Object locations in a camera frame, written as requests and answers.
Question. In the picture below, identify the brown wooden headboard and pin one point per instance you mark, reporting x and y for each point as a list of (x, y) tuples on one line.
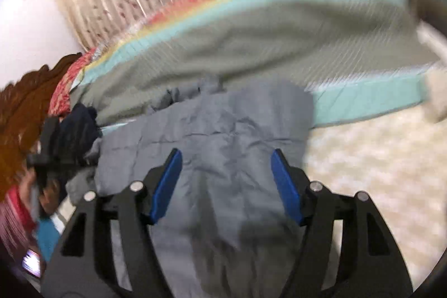
[(21, 116)]

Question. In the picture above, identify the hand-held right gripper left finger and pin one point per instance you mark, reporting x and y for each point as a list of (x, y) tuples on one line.
[(167, 187)]

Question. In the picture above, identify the red floral pillow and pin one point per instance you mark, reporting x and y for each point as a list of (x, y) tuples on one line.
[(66, 86)]

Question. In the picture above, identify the grey jacket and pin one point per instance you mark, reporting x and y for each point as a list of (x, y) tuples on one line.
[(223, 141)]

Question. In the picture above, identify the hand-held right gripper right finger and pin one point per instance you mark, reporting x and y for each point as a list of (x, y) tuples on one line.
[(286, 187)]

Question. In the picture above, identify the dark navy cloth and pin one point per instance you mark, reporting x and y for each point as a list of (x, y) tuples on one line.
[(78, 130)]

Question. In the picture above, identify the striped grey bed blanket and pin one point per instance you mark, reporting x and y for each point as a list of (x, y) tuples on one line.
[(265, 36)]

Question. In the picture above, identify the person's pink clothing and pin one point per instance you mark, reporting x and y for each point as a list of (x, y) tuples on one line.
[(14, 217)]

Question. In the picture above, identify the person's left hand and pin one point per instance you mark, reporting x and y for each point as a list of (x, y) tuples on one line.
[(50, 196)]

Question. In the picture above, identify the smartphone with lit screen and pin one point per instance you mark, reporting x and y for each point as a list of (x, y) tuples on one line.
[(31, 263)]

